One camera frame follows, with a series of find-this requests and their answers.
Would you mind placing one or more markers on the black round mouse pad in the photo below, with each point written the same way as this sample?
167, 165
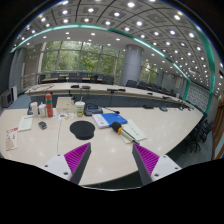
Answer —
83, 130

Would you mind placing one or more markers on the colourful sticker sheet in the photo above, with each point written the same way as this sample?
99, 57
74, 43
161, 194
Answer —
63, 116

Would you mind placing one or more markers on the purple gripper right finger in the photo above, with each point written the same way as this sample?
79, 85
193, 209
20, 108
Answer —
151, 166

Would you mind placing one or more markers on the red white leaflet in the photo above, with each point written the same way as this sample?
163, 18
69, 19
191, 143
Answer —
11, 139

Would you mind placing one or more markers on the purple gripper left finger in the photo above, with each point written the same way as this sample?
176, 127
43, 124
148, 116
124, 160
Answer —
70, 166

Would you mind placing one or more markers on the blue folder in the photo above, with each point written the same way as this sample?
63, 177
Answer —
113, 117

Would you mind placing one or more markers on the red tall bottle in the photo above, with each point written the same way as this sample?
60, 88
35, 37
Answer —
49, 105

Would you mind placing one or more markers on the white paper booklet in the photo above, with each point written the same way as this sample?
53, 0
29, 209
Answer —
25, 123

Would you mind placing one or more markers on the grey round pillar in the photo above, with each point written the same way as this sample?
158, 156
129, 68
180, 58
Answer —
132, 62

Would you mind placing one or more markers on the white cup green label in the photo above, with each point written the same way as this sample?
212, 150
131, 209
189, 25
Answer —
80, 106

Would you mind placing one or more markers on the dark grey computer mouse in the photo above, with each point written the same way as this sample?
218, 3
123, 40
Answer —
42, 125

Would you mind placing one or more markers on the white plastic cup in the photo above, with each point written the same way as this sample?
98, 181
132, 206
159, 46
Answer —
42, 110

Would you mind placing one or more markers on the beige cardboard box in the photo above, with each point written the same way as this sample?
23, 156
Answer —
65, 104

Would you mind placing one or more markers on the black conference phone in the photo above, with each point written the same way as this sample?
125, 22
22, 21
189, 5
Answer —
90, 110

